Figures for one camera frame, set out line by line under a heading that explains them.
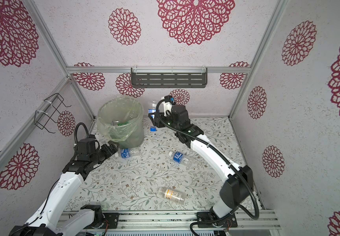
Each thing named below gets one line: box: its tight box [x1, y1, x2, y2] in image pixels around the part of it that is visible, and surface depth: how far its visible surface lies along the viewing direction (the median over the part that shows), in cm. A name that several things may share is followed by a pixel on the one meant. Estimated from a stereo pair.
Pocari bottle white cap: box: [168, 150, 194, 167], surface depth 94 cm
